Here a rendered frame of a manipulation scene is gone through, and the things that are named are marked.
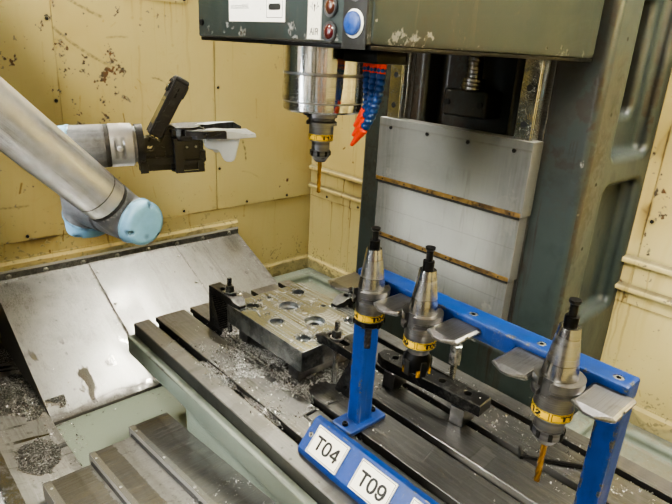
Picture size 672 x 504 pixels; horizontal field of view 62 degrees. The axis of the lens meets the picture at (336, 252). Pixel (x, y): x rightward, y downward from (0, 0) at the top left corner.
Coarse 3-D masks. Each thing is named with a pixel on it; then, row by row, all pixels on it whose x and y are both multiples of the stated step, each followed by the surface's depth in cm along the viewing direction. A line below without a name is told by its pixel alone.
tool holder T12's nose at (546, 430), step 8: (536, 424) 72; (544, 424) 71; (552, 424) 71; (536, 432) 72; (544, 432) 71; (552, 432) 71; (560, 432) 71; (544, 440) 71; (552, 440) 71; (560, 440) 71
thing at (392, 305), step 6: (396, 294) 92; (402, 294) 93; (384, 300) 90; (390, 300) 90; (396, 300) 90; (402, 300) 90; (408, 300) 90; (378, 306) 88; (384, 306) 88; (390, 306) 88; (396, 306) 88; (402, 306) 88; (384, 312) 87; (390, 312) 86; (396, 312) 86
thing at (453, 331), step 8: (448, 320) 85; (456, 320) 85; (432, 328) 82; (440, 328) 82; (448, 328) 82; (456, 328) 82; (464, 328) 82; (472, 328) 82; (432, 336) 80; (440, 336) 80; (448, 336) 80; (456, 336) 80; (464, 336) 80; (472, 336) 81; (456, 344) 79
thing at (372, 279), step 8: (368, 248) 90; (368, 256) 90; (376, 256) 89; (368, 264) 90; (376, 264) 90; (368, 272) 90; (376, 272) 90; (360, 280) 92; (368, 280) 90; (376, 280) 90; (384, 280) 92; (360, 288) 92; (368, 288) 91; (376, 288) 91; (384, 288) 92
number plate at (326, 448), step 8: (320, 432) 100; (328, 432) 99; (312, 440) 100; (320, 440) 99; (328, 440) 98; (336, 440) 97; (312, 448) 99; (320, 448) 98; (328, 448) 97; (336, 448) 97; (344, 448) 96; (312, 456) 98; (320, 456) 98; (328, 456) 97; (336, 456) 96; (344, 456) 95; (328, 464) 96; (336, 464) 95; (336, 472) 95
